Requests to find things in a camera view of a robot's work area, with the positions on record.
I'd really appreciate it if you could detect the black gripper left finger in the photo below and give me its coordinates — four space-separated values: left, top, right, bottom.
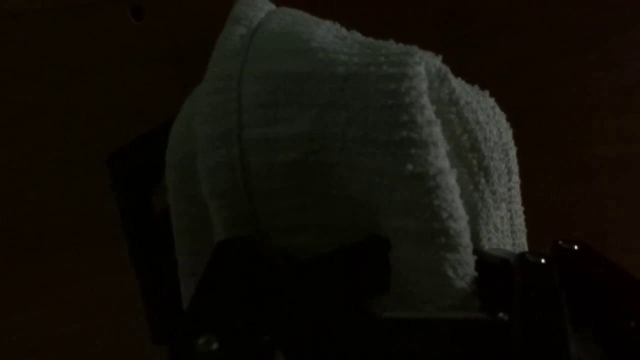
179 235 390 360

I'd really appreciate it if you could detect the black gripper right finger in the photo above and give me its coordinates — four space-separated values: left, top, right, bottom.
476 239 640 360

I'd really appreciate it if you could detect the white towel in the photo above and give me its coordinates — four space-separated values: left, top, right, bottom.
167 0 528 313

